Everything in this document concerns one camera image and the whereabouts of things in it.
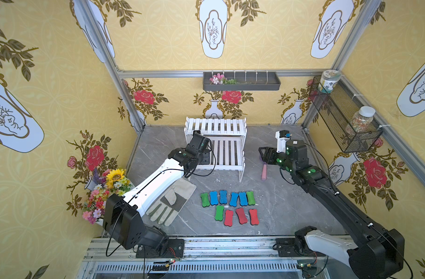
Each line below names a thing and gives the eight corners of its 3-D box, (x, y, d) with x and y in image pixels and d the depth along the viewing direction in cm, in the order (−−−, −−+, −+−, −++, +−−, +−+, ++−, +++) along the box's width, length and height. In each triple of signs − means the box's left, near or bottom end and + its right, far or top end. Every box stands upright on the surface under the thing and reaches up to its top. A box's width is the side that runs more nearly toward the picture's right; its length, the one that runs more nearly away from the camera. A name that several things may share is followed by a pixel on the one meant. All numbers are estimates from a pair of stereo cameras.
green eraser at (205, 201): (202, 207, 88) (202, 205, 86) (200, 195, 92) (199, 193, 90) (210, 205, 88) (210, 204, 86) (207, 193, 92) (207, 191, 91)
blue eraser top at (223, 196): (219, 203, 89) (219, 201, 87) (219, 191, 93) (219, 189, 91) (227, 203, 89) (227, 201, 87) (226, 191, 93) (227, 189, 91)
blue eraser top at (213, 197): (209, 204, 88) (209, 202, 86) (210, 193, 92) (209, 190, 90) (217, 204, 88) (218, 202, 86) (217, 193, 92) (217, 190, 90)
